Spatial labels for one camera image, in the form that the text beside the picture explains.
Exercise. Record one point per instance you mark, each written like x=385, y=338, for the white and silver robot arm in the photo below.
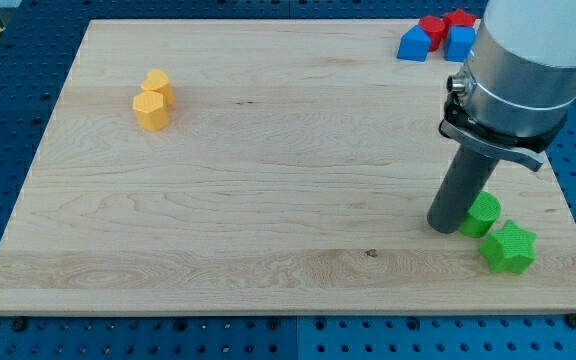
x=519, y=78

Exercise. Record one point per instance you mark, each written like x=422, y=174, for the light wooden board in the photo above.
x=294, y=178

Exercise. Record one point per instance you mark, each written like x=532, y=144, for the yellow hexagon block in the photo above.
x=150, y=110

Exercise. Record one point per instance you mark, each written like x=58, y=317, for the yellow heart block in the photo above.
x=158, y=81

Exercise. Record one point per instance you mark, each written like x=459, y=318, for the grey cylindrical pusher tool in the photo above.
x=466, y=177

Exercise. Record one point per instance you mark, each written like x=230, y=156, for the black silver tool clamp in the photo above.
x=458, y=125

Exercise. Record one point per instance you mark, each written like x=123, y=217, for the blue pentagon block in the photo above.
x=414, y=45

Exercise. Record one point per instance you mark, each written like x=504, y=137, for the green cylinder block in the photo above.
x=484, y=211

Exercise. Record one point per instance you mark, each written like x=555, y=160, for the red cylinder block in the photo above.
x=435, y=28

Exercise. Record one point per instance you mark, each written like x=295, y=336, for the blue cube block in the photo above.
x=458, y=43

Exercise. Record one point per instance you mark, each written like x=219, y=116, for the green star block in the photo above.
x=509, y=249

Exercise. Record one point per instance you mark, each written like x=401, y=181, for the red star block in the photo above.
x=459, y=18

